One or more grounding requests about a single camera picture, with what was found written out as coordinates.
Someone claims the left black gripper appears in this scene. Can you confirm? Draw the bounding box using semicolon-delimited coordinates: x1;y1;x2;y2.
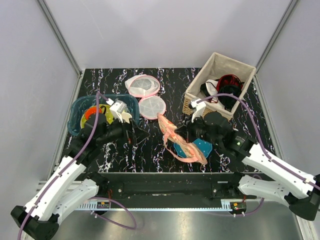
97;112;150;146

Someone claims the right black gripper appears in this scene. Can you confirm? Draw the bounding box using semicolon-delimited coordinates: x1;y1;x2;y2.
175;112;222;147

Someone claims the floral mesh laundry bag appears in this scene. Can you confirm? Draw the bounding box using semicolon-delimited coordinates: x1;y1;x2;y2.
157;112;208;165

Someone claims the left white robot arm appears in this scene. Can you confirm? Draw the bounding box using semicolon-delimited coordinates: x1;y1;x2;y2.
10;113;150;240

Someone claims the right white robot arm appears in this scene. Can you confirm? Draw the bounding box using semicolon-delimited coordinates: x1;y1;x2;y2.
175;112;320;221

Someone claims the white round mesh bra bag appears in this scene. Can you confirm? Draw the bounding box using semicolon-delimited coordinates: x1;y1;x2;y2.
124;74;167;120

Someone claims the red and black bra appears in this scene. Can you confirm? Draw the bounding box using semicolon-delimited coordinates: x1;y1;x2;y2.
216;74;244;111

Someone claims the blue polka dot plate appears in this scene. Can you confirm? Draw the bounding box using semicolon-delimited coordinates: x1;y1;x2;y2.
173;138;213;158

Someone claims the yellow polka dot plate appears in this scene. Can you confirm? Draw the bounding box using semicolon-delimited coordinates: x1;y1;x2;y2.
80;104;114;129

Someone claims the orange plastic lid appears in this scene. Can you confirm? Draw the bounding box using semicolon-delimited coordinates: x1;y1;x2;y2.
84;106;97;120

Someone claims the teal plastic bin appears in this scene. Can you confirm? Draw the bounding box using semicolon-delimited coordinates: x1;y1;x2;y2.
67;94;140;137

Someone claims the wicker basket with liner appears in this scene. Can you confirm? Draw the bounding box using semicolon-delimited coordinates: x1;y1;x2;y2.
182;52;256;115

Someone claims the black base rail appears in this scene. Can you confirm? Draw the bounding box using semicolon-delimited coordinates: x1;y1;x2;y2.
67;171;273;210

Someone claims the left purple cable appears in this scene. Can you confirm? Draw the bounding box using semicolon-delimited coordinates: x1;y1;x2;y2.
16;92;138;240

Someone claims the purple cable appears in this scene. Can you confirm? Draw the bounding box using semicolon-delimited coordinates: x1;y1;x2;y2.
16;92;138;240
197;93;320;217

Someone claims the left aluminium frame post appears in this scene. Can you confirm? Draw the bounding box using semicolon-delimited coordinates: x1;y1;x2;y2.
36;0;84;78

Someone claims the aluminium frame post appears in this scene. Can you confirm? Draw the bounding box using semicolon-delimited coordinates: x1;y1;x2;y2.
256;0;300;73
36;0;84;78

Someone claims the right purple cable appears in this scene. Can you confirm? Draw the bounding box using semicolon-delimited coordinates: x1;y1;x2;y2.
197;93;320;217

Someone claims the right aluminium frame post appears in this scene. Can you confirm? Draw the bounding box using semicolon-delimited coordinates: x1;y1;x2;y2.
256;0;300;73

